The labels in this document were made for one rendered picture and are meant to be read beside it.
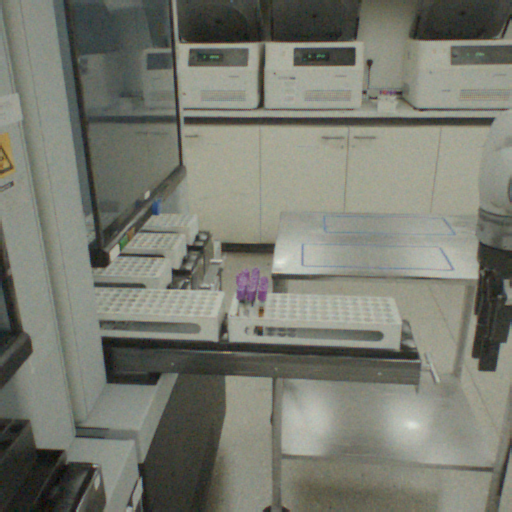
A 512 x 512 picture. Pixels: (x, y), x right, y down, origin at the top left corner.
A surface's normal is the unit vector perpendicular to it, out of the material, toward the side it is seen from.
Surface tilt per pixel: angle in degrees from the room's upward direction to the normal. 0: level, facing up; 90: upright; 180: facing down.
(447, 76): 90
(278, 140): 90
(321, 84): 90
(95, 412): 0
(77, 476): 0
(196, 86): 90
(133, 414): 0
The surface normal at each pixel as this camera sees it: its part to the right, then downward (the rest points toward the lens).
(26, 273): 1.00, 0.03
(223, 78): -0.12, 0.38
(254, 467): -0.01, -0.92
